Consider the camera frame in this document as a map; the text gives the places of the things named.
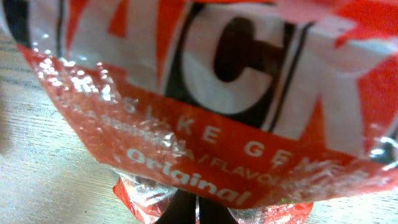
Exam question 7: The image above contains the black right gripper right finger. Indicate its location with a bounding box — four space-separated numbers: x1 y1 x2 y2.
198 197 238 224

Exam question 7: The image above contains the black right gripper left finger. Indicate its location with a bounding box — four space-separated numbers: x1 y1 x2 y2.
155 190 197 224

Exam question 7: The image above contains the red jerky bag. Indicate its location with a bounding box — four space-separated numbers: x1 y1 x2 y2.
1 0 397 223

